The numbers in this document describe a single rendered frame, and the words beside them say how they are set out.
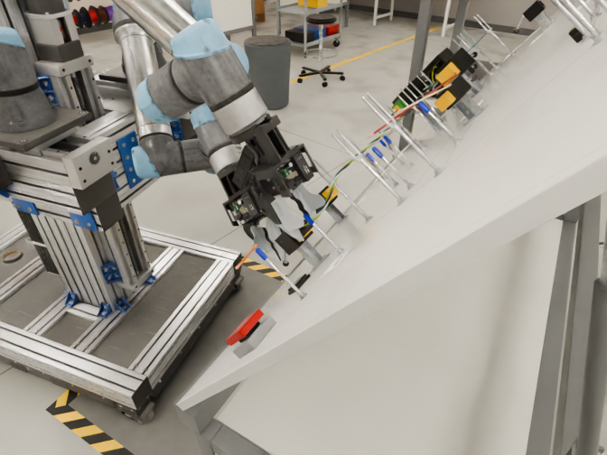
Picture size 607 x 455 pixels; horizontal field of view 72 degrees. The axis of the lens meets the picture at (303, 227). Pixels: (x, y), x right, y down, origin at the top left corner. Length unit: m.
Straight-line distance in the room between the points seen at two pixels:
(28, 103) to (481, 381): 1.25
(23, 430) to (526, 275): 1.88
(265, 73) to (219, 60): 3.64
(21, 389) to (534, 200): 2.13
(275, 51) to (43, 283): 2.85
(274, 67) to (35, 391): 3.23
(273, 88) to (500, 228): 4.08
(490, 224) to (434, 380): 0.73
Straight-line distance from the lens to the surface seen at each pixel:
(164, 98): 0.69
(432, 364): 1.02
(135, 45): 1.12
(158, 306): 1.99
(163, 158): 0.99
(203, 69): 0.63
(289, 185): 0.64
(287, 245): 0.77
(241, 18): 6.08
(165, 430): 1.88
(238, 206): 0.85
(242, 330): 0.61
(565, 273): 1.38
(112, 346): 1.91
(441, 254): 0.31
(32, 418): 2.12
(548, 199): 0.28
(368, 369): 0.98
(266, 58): 4.21
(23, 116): 1.29
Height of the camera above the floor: 1.61
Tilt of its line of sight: 37 degrees down
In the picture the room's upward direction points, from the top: straight up
